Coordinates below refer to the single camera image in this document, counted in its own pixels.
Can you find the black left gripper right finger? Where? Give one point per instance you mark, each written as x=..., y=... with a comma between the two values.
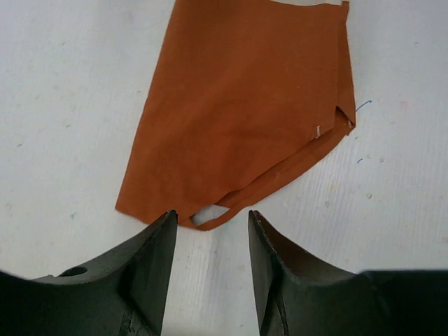
x=297, y=293

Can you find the orange and cream underwear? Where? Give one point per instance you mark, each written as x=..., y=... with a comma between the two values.
x=246, y=97

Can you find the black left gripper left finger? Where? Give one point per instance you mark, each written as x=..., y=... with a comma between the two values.
x=120, y=292

